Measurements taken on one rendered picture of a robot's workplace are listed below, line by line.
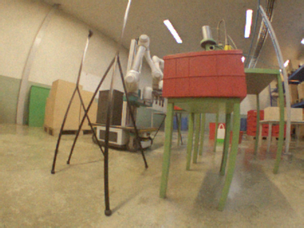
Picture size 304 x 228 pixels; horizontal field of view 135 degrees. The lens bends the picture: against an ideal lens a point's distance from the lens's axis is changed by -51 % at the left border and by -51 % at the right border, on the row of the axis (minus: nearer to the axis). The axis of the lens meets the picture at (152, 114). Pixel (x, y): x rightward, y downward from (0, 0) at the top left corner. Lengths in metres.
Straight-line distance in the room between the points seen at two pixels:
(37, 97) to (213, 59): 3.74
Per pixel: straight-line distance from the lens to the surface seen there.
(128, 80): 1.48
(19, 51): 4.83
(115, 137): 1.72
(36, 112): 3.83
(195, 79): 0.60
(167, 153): 0.65
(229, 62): 0.62
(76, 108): 2.73
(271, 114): 2.61
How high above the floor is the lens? 0.41
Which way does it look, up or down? 3 degrees up
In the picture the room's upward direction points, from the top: 4 degrees clockwise
